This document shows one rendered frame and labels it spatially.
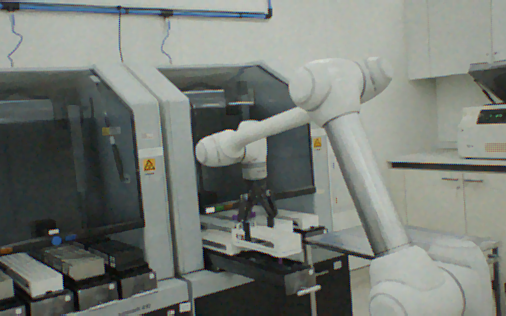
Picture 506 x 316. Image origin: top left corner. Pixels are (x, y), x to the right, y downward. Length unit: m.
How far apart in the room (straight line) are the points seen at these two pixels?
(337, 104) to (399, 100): 3.32
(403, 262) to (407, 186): 3.18
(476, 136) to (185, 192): 2.46
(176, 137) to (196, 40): 1.46
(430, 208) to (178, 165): 2.63
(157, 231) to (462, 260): 1.16
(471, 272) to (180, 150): 1.19
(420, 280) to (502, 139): 2.74
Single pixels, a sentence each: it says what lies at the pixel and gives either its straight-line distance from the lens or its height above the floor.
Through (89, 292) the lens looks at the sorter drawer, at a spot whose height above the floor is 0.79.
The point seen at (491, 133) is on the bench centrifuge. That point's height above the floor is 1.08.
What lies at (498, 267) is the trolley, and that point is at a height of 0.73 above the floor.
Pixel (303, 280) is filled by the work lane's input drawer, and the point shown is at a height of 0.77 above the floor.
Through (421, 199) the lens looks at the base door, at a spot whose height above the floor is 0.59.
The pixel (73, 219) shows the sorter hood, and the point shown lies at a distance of 2.13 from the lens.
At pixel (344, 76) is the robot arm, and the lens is 1.57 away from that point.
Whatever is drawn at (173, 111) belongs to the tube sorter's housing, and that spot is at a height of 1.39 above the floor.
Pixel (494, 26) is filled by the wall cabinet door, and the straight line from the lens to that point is 4.50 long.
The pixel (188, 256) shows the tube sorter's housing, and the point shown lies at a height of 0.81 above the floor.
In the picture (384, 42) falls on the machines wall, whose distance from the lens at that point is 4.75.
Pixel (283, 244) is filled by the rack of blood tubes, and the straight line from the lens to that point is 2.00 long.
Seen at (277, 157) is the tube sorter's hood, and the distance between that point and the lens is 2.55.
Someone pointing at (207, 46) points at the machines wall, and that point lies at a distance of 3.70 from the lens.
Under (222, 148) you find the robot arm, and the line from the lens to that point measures 1.94.
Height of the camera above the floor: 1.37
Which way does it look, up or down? 5 degrees down
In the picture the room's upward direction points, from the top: 5 degrees counter-clockwise
